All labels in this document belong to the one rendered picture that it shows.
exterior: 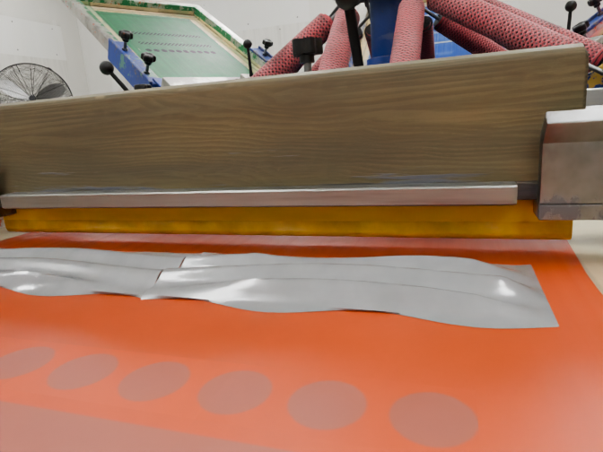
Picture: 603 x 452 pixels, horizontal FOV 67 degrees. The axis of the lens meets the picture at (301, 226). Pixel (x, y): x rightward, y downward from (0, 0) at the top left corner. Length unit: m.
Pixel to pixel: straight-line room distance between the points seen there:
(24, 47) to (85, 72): 0.77
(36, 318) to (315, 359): 0.14
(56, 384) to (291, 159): 0.17
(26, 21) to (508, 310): 5.45
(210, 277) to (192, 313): 0.03
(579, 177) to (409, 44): 0.60
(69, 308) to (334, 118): 0.17
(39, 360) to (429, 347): 0.14
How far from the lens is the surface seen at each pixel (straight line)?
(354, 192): 0.25
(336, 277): 0.22
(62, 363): 0.19
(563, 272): 0.25
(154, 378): 0.17
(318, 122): 0.27
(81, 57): 5.94
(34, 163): 0.39
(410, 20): 0.90
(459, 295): 0.20
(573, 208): 0.26
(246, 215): 0.31
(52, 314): 0.24
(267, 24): 4.81
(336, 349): 0.17
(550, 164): 0.25
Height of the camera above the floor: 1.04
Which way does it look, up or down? 14 degrees down
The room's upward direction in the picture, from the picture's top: 4 degrees counter-clockwise
